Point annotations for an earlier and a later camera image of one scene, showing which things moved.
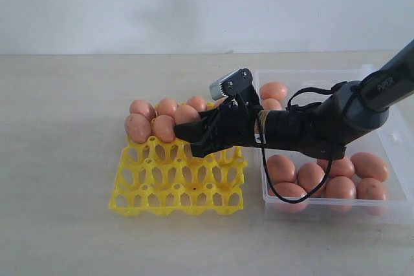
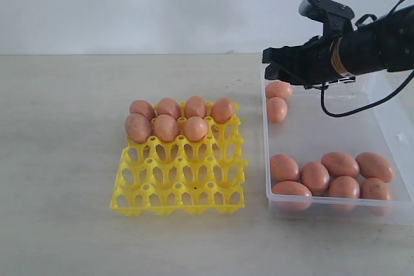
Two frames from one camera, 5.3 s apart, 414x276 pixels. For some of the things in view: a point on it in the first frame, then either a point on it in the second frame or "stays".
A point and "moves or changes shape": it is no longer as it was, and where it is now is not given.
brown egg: [185, 114] moves or changes shape
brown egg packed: [198, 102] stays
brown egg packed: [143, 107] stays
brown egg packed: [167, 106] stays
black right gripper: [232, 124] → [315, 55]
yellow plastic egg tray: [159, 178] stays
